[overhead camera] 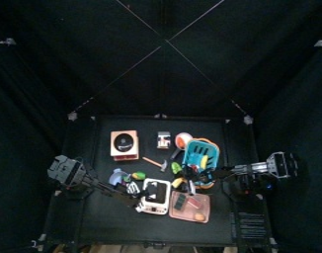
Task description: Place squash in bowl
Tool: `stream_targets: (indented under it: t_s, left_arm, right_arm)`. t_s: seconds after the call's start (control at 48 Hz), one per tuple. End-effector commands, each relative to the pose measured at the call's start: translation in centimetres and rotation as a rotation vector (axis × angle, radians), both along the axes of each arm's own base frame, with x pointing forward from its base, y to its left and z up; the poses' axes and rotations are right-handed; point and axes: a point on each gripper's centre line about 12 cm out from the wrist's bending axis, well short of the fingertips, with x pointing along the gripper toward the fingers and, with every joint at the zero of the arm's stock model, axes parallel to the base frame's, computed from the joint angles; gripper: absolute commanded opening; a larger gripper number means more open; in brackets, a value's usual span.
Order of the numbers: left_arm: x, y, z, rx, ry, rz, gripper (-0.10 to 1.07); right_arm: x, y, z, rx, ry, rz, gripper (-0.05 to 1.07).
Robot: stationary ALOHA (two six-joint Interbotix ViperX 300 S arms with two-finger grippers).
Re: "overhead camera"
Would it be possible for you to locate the green yellow toy squash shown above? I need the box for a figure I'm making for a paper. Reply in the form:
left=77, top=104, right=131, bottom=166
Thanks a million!
left=131, top=171, right=148, bottom=182

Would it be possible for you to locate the light blue bowl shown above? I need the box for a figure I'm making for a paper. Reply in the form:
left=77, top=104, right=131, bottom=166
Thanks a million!
left=107, top=168, right=131, bottom=188

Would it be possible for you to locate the white toy tray black inset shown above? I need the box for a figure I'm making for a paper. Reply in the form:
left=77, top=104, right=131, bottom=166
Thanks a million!
left=136, top=178, right=172, bottom=216

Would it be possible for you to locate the green toy vegetable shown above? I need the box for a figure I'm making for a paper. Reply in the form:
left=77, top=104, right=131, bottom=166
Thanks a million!
left=170, top=161, right=183, bottom=176

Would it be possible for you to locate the yellow toy corn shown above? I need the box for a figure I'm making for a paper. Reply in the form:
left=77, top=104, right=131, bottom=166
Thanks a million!
left=170, top=177, right=184, bottom=189

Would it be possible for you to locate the yellow toy banana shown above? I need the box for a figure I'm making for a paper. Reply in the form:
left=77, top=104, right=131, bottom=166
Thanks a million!
left=199, top=154, right=210, bottom=170

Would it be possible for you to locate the red toy block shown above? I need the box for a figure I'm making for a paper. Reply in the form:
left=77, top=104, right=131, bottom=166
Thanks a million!
left=186, top=197, right=203, bottom=210

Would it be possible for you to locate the black toy block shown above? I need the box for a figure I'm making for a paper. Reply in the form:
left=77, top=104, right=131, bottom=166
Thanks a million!
left=172, top=193, right=187, bottom=211

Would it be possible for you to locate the teal basket with orange rim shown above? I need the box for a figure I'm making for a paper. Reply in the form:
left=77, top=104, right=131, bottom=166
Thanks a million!
left=180, top=137, right=222, bottom=190

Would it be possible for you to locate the pink cutting board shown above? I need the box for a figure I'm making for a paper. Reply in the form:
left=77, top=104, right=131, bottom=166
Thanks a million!
left=167, top=190, right=212, bottom=224

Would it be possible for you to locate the toy pan with orange food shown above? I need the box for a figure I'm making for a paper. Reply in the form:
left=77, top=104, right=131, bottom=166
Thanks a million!
left=168, top=131, right=194, bottom=161

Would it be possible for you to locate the small white red toy box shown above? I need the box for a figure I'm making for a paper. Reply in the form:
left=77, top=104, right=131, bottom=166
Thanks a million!
left=156, top=130, right=172, bottom=150

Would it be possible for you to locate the pink toy stove black burner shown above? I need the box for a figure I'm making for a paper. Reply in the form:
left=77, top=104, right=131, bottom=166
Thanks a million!
left=109, top=129, right=142, bottom=162

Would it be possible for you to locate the toy hammer wooden handle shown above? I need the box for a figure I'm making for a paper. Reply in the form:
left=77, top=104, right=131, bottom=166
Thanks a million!
left=142, top=156, right=168, bottom=173

